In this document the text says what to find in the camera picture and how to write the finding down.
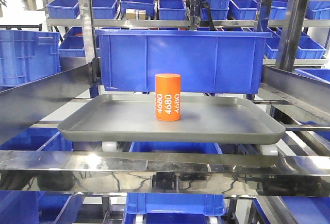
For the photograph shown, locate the large blue plastic bin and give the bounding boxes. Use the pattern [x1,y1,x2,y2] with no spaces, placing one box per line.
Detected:
[97,29,272,94]

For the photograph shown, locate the cardboard box in bin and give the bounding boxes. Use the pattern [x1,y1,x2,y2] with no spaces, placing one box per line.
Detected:
[125,9,147,20]

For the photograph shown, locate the grey metal tray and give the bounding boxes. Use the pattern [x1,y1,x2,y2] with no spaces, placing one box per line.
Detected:
[57,94,286,145]

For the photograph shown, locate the stainless steel shelf rack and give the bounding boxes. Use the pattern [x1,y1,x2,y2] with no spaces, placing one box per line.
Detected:
[0,0,330,224]

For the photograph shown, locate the orange cylindrical capacitor 4680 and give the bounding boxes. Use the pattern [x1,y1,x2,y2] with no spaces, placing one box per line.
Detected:
[155,73,181,122]

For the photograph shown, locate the blue crate at left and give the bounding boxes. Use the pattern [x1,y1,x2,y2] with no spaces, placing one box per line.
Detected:
[1,30,61,87]

